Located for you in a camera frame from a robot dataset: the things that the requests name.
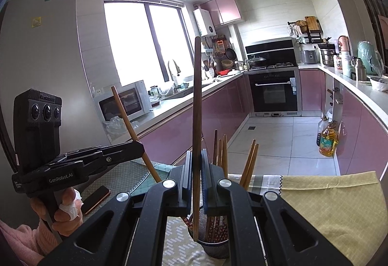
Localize green appliance under plastic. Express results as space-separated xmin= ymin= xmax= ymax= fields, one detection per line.
xmin=357 ymin=41 xmax=384 ymax=76

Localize smartphone with brown case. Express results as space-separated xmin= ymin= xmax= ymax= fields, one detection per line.
xmin=81 ymin=185 xmax=111 ymax=215

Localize chrome sink faucet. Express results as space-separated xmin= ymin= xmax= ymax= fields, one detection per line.
xmin=168 ymin=60 xmax=181 ymax=94

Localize pink base cabinets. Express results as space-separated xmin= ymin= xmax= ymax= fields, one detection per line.
xmin=299 ymin=68 xmax=388 ymax=177
xmin=138 ymin=73 xmax=252 ymax=165

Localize white microwave oven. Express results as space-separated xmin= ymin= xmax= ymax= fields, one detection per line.
xmin=96 ymin=80 xmax=153 ymax=122

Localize white finger bandage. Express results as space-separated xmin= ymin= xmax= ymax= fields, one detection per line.
xmin=59 ymin=190 xmax=84 ymax=221

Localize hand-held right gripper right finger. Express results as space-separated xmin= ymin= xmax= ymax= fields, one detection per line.
xmin=200 ymin=149 xmax=354 ymax=266

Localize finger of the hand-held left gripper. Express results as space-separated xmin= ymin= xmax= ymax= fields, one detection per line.
xmin=62 ymin=145 xmax=106 ymax=159
xmin=45 ymin=141 xmax=145 ymax=178

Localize white bowl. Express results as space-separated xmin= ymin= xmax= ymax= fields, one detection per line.
xmin=370 ymin=76 xmax=388 ymax=92

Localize black wall rack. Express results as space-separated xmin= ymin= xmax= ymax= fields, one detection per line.
xmin=287 ymin=16 xmax=323 ymax=44

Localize clear plastic bag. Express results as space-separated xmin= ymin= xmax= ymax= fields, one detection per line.
xmin=102 ymin=116 xmax=140 ymax=139

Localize patchwork patterned tablecloth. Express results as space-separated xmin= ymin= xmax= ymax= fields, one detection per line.
xmin=73 ymin=160 xmax=381 ymax=266

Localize wooden cutting board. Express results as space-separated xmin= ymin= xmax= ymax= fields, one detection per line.
xmin=305 ymin=16 xmax=319 ymax=32

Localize person's left hand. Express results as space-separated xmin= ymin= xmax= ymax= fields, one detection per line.
xmin=30 ymin=187 xmax=84 ymax=238

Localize black mesh utensil holder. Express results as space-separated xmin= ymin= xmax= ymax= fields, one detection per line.
xmin=186 ymin=213 xmax=231 ymax=259

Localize silver rice cooker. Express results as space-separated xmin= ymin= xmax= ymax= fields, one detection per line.
xmin=301 ymin=49 xmax=321 ymax=65

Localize white water heater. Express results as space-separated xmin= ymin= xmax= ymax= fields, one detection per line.
xmin=193 ymin=8 xmax=217 ymax=37

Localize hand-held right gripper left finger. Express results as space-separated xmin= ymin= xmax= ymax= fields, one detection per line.
xmin=38 ymin=149 xmax=194 ymax=266

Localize person's left forearm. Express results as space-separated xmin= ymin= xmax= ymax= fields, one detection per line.
xmin=0 ymin=219 xmax=58 ymax=266

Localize black wok with lid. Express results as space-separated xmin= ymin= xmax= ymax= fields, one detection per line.
xmin=247 ymin=55 xmax=267 ymax=69

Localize yellow cooking oil bottle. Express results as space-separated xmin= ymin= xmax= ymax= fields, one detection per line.
xmin=319 ymin=121 xmax=338 ymax=157

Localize stainless steamer pot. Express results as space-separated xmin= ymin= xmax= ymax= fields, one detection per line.
xmin=320 ymin=43 xmax=337 ymax=66

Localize dark wooden chopstick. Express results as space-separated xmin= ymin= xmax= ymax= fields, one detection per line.
xmin=193 ymin=36 xmax=203 ymax=243
xmin=212 ymin=129 xmax=218 ymax=165

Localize pink kettle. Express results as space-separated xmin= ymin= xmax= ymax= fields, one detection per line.
xmin=337 ymin=36 xmax=352 ymax=63

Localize grey refrigerator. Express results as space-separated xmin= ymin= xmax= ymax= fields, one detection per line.
xmin=0 ymin=0 xmax=114 ymax=194

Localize wooden slat partition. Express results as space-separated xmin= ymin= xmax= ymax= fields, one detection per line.
xmin=361 ymin=0 xmax=388 ymax=51

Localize built-in black oven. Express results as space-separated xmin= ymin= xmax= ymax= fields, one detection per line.
xmin=249 ymin=69 xmax=301 ymax=116

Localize dark liquid plastic bottle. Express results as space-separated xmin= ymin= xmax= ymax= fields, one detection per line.
xmin=316 ymin=116 xmax=329 ymax=148

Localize steel thermos flask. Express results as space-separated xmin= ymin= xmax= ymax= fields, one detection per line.
xmin=354 ymin=57 xmax=367 ymax=81

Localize kitchen window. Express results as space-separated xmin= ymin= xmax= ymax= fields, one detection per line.
xmin=103 ymin=0 xmax=196 ymax=88

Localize pink wall cabinet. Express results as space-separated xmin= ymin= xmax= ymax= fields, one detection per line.
xmin=202 ymin=0 xmax=245 ymax=26

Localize black range hood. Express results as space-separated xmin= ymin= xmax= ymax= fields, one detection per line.
xmin=245 ymin=39 xmax=298 ymax=67

